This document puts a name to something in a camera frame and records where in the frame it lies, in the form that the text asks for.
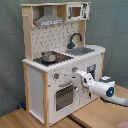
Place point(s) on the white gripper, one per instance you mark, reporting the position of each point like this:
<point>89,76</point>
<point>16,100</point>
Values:
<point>84,81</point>

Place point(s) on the white oven door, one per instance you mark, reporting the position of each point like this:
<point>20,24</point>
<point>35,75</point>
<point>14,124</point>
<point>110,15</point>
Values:
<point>64,97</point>

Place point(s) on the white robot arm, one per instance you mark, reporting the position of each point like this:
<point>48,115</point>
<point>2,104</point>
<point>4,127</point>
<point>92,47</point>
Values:
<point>104,88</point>

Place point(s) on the wooden toy kitchen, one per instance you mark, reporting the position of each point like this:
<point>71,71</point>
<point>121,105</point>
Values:
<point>40,84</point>

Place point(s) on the grey ice dispenser panel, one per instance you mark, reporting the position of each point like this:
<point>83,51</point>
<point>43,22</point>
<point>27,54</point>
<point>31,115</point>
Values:
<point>91,68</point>

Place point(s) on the grey sink basin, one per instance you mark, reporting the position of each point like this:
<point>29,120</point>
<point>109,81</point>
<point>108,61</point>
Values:
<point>79,51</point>

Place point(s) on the left red stove knob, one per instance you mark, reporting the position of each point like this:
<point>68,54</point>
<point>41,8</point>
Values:
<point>56,75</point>

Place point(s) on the black stovetop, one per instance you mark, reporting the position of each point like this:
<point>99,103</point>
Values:
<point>60,58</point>

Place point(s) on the silver cooking pot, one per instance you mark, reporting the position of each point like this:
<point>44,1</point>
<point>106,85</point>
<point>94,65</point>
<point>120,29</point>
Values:
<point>49,56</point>

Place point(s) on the toy microwave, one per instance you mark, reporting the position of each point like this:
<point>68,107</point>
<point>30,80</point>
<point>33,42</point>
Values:
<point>78,11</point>

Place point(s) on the grey range hood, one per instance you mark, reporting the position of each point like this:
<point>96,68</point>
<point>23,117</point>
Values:
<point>48,18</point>

